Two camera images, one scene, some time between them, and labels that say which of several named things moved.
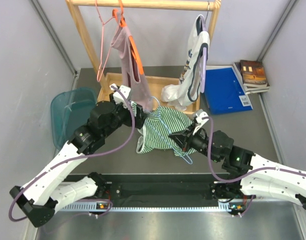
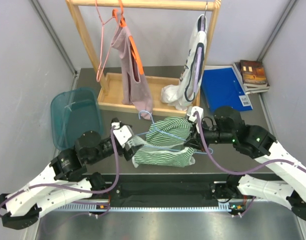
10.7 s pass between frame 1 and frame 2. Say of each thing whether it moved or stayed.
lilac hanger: moved
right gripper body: moved
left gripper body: moved
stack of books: stayed
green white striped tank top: moved
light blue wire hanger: moved
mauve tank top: stayed
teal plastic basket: stayed
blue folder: stayed
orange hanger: stayed
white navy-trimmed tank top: stayed
